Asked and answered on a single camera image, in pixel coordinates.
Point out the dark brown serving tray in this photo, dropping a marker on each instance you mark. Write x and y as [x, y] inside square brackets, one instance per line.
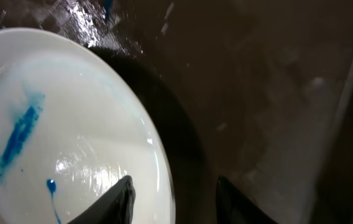
[257, 91]

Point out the white plate two blue marks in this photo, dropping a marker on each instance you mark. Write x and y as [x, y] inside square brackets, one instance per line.
[71, 131]

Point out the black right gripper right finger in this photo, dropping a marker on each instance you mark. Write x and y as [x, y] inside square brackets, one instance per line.
[233, 207]

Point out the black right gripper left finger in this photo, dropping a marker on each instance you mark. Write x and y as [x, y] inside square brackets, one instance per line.
[114, 207]

